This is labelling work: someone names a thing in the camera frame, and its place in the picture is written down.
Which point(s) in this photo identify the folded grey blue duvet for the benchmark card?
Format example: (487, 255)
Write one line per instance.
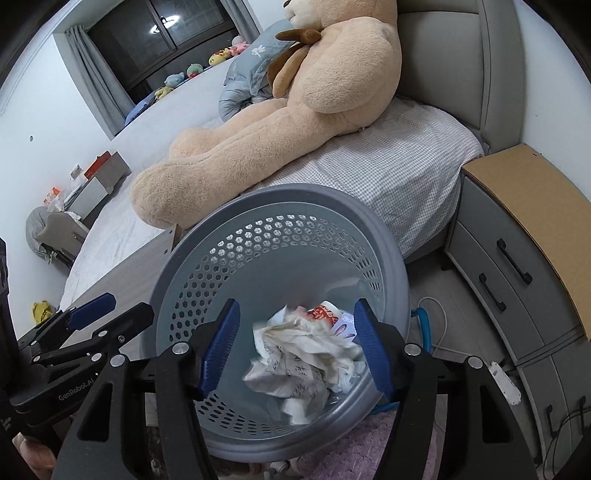
(235, 99)

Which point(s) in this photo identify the yellowish plush toy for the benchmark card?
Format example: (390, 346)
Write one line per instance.
(162, 92)

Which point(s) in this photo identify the grey padded headboard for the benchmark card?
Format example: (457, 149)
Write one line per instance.
(452, 55)

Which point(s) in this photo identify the blue plush toy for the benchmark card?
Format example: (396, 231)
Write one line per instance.
(174, 81)

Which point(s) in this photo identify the narrow grey curtain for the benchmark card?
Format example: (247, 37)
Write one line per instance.
(242, 18)

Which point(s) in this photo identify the red white paper cup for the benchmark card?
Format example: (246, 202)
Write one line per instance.
(323, 316)

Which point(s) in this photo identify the large beige teddy bear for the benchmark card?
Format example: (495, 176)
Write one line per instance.
(277, 138)

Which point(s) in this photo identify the dark window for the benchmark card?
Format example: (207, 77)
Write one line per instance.
(138, 37)

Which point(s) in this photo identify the wide grey curtain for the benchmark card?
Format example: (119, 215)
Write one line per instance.
(92, 78)

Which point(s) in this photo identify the bed with white sheet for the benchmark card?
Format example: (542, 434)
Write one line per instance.
(120, 221)

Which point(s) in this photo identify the grey blue flower pillow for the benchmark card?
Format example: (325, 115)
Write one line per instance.
(251, 60)

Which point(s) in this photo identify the green plush toy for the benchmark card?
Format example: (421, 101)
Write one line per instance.
(195, 70)

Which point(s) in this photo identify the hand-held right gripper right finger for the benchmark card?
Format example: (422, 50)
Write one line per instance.
(374, 350)

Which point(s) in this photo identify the person's left hand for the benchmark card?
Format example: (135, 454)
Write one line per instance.
(32, 457)

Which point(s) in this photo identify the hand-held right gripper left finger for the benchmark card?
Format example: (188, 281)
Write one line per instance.
(221, 350)

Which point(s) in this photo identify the grey nightstand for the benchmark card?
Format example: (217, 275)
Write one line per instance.
(489, 258)

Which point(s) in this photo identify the yellow plush toy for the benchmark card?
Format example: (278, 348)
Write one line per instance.
(219, 57)

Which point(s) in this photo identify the white grey cabinet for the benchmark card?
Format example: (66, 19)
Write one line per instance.
(92, 194)

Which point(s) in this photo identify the paper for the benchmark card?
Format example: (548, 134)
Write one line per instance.
(295, 364)

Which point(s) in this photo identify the checked bed pad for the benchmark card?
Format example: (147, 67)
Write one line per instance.
(392, 175)

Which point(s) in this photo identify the wall socket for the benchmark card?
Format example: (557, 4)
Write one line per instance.
(76, 171)

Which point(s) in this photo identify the pink plush toy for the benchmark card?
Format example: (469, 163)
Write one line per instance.
(240, 46)

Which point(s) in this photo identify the grey garment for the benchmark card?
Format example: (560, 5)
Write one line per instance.
(34, 226)

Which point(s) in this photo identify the red box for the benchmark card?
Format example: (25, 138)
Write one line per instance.
(98, 165)

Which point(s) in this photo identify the grey chair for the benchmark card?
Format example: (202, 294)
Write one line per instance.
(62, 235)

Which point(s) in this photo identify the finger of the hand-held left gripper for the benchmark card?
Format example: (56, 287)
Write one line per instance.
(124, 323)
(92, 307)

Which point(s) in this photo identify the white power strip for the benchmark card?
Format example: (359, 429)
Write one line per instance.
(505, 383)

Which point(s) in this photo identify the yellow bag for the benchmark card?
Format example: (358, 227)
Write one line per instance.
(42, 313)

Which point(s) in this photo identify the blue cushion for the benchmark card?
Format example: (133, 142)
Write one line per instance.
(141, 107)

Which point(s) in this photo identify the grey perforated plastic basket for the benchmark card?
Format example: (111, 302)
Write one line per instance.
(277, 217)

